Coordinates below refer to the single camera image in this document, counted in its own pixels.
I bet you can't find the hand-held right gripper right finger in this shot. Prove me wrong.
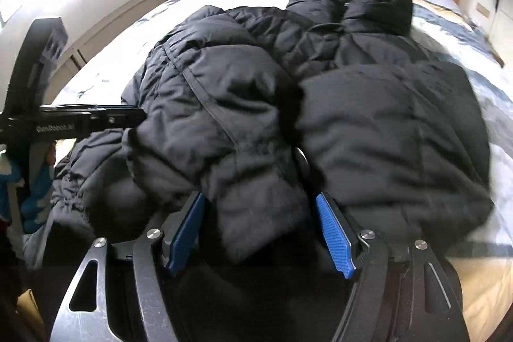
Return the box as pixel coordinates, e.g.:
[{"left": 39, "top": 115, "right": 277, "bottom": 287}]
[{"left": 315, "top": 193, "right": 471, "bottom": 342}]

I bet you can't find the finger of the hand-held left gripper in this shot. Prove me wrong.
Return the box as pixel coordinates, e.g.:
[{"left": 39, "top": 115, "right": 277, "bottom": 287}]
[{"left": 93, "top": 106, "right": 146, "bottom": 135}]

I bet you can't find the person's left hand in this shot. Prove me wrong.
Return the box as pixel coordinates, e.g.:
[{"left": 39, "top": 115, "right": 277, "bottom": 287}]
[{"left": 18, "top": 154, "right": 55, "bottom": 234}]

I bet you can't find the black puffer jacket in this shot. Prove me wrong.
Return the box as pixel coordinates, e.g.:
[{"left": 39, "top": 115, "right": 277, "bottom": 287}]
[{"left": 24, "top": 0, "right": 495, "bottom": 268}]

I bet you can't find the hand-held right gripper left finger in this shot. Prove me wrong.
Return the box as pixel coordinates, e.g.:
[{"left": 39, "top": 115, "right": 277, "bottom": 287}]
[{"left": 50, "top": 190, "right": 206, "bottom": 342}]

